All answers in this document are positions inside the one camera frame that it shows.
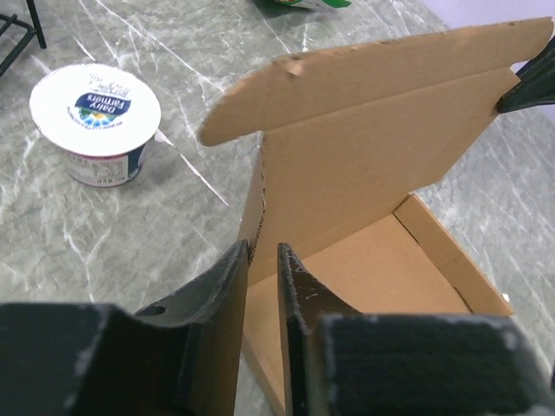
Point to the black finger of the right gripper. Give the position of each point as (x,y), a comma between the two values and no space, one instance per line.
(536,84)

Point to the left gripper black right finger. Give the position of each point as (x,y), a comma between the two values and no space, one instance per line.
(339,361)

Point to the brown cardboard box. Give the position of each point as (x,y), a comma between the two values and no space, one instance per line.
(349,135)

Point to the green Chuba chips bag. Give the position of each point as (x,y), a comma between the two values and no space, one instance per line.
(310,5)

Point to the small white yogurt cup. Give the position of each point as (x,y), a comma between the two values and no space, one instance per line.
(100,117)

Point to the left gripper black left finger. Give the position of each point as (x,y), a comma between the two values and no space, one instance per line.
(177,356)

